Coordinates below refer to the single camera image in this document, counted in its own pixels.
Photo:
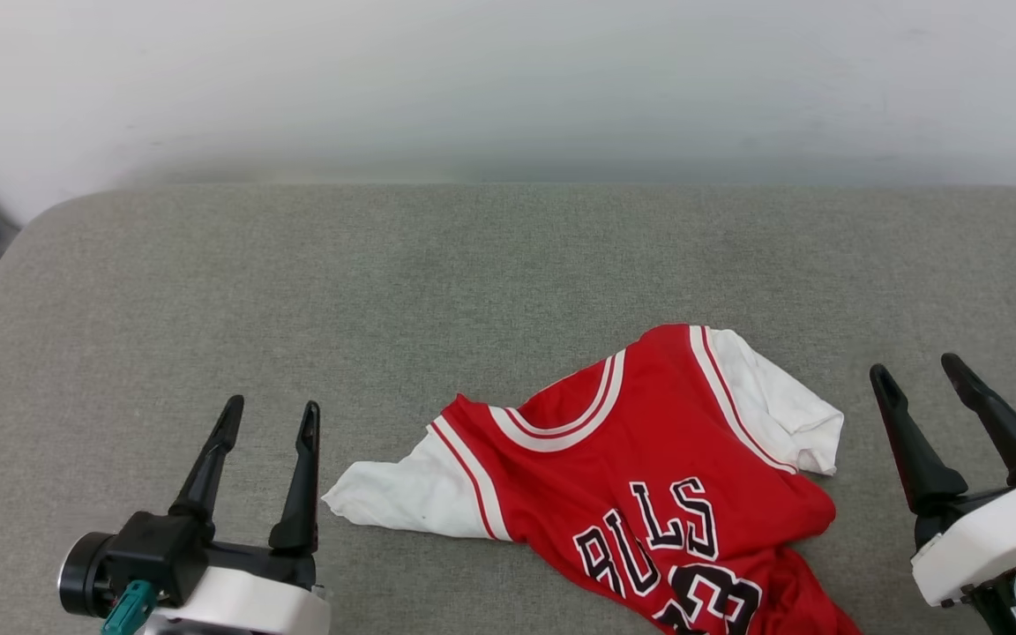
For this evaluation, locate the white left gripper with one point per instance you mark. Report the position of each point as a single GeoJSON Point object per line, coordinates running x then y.
{"type": "Point", "coordinates": [243, 604]}

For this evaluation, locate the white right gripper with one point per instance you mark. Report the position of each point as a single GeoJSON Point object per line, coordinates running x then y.
{"type": "Point", "coordinates": [984, 538]}

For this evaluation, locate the red Bulls basketball jersey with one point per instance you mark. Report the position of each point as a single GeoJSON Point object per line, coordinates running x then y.
{"type": "Point", "coordinates": [649, 467]}

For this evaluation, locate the grey fabric sofa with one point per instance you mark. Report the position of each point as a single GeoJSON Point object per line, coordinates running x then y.
{"type": "Point", "coordinates": [473, 282]}

